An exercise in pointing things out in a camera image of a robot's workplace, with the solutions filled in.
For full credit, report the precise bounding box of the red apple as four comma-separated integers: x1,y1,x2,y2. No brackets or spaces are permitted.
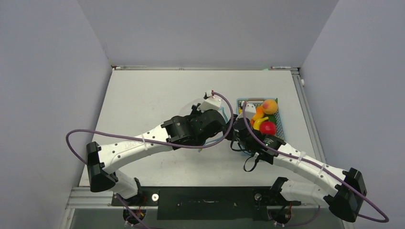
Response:
259,121,277,135

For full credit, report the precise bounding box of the peach fruit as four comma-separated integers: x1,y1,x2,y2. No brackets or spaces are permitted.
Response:
261,99,278,115

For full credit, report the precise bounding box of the clear zip top bag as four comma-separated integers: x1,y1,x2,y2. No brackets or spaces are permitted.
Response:
179,95,230,152

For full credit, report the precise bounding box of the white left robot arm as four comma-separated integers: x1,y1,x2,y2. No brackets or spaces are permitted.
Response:
86,104,226,205

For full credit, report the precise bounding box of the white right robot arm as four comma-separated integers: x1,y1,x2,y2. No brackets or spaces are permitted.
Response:
226,119,367,222

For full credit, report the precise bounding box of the yellow banana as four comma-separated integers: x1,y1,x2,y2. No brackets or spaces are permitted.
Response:
253,117,268,130

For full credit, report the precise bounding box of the orange carrot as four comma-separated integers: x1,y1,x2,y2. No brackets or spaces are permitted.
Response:
251,105,265,122

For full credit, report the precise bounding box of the green pepper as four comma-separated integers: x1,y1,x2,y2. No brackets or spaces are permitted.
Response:
268,114,277,125

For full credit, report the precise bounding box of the light blue plastic basket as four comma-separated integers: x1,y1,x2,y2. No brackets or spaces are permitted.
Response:
232,98,285,156

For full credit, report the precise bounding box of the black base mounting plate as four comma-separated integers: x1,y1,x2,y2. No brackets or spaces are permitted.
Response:
111,187,301,220

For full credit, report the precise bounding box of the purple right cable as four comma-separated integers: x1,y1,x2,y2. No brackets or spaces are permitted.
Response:
242,101,390,223

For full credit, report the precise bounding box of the purple cable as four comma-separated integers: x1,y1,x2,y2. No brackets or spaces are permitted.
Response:
65,91,235,229
242,101,390,223

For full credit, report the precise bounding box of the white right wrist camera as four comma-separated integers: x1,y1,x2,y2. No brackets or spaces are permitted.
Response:
238,101,256,121

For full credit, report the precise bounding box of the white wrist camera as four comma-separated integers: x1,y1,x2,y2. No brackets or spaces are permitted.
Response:
197,90,222,113
238,101,256,121

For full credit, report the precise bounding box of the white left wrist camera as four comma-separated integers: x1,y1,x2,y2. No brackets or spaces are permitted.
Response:
197,90,222,113

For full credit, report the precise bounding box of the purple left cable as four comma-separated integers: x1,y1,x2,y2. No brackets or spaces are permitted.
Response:
65,91,235,229

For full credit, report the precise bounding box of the aluminium right frame rail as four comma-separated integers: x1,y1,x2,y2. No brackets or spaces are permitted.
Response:
291,68,325,161

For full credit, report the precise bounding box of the aluminium frame rail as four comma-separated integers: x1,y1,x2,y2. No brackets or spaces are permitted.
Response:
66,187,328,209
291,68,325,161

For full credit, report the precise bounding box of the aluminium front frame rail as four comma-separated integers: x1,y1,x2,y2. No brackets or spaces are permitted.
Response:
66,187,328,209

